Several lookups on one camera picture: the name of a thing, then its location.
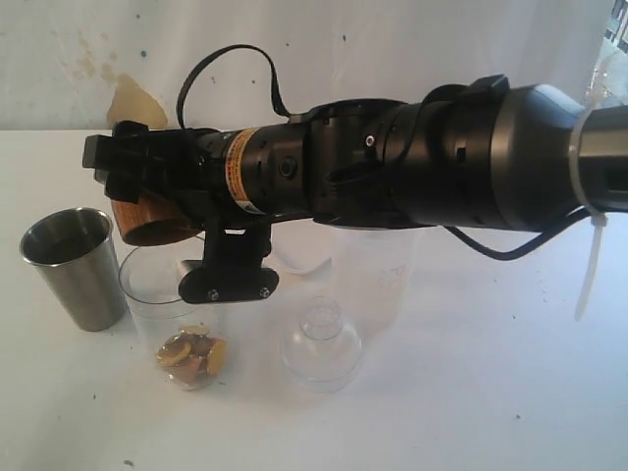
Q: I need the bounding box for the brown wooden cup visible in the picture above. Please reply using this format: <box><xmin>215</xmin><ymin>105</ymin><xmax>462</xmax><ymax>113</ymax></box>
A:
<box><xmin>111</xmin><ymin>194</ymin><xmax>200</xmax><ymax>246</ymax></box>

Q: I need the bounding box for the clear shaker lid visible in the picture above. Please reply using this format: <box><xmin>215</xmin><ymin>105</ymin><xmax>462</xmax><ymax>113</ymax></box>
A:
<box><xmin>280</xmin><ymin>296</ymin><xmax>363</xmax><ymax>393</ymax></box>

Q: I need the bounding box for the clear shaker body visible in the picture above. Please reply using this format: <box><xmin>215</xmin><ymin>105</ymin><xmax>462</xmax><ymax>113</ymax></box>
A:
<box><xmin>119</xmin><ymin>236</ymin><xmax>230</xmax><ymax>391</ymax></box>

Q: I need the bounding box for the white zip tie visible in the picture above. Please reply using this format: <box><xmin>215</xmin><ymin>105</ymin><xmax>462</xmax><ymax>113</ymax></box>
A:
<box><xmin>568</xmin><ymin>85</ymin><xmax>607</xmax><ymax>322</ymax></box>

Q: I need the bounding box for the stainless steel cup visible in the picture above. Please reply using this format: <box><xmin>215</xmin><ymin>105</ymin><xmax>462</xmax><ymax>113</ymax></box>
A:
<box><xmin>20</xmin><ymin>207</ymin><xmax>128</xmax><ymax>332</ymax></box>

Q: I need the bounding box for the black camera cable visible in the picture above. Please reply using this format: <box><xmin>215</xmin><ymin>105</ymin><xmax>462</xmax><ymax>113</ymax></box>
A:
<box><xmin>175</xmin><ymin>44</ymin><xmax>315</xmax><ymax>130</ymax></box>

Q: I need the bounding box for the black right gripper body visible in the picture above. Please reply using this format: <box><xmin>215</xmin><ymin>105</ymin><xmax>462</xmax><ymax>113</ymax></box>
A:
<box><xmin>91</xmin><ymin>128</ymin><xmax>236</xmax><ymax>231</ymax></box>

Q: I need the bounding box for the white plastic tray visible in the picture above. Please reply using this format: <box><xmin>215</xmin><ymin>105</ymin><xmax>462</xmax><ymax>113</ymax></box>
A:
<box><xmin>273</xmin><ymin>244</ymin><xmax>332</xmax><ymax>276</ymax></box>

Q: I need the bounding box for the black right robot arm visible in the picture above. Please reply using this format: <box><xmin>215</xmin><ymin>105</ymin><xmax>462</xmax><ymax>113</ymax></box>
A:
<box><xmin>82</xmin><ymin>76</ymin><xmax>627</xmax><ymax>232</ymax></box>

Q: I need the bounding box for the frosted plastic container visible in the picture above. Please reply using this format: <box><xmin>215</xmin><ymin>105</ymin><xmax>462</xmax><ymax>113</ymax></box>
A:
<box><xmin>332</xmin><ymin>229</ymin><xmax>421</xmax><ymax>334</ymax></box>

